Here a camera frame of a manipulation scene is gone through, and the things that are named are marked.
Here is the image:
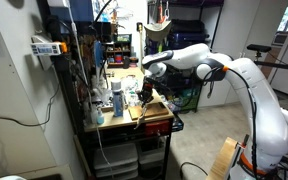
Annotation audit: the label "red drawer box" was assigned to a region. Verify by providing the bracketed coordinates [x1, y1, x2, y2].
[145, 120, 170, 136]

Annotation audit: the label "white storage bins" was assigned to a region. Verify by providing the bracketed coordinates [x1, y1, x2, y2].
[93, 138, 165, 180]

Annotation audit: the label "black cable on floor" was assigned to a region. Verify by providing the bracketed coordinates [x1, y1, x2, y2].
[178, 161, 209, 180]

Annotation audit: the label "white power strip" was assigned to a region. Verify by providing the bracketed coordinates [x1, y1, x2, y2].
[30, 35, 67, 56]

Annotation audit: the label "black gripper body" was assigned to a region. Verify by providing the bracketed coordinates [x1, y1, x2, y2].
[140, 78, 153, 102]

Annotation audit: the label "black camera on stand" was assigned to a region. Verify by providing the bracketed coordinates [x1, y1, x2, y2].
[247, 44, 271, 59]

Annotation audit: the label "wooden workbench top edge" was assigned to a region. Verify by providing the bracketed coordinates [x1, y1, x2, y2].
[84, 67, 174, 132]

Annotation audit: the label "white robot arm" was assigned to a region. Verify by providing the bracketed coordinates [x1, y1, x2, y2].
[142, 43, 288, 180]

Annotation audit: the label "black metal shelf rack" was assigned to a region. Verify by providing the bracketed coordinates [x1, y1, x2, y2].
[158, 0, 224, 113]

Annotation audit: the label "wooden cutting board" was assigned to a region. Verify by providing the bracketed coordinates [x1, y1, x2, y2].
[128, 102, 168, 120]

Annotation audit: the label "blue white spray can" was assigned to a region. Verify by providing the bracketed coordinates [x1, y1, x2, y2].
[111, 79, 124, 117]

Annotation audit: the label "wooden robot base block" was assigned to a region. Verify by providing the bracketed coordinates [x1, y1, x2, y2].
[206, 137, 244, 180]

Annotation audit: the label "blue soap bottle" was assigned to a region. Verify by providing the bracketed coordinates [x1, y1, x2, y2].
[97, 108, 104, 125]

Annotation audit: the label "netted strap object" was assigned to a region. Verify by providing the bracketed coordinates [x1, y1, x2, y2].
[134, 102, 147, 130]

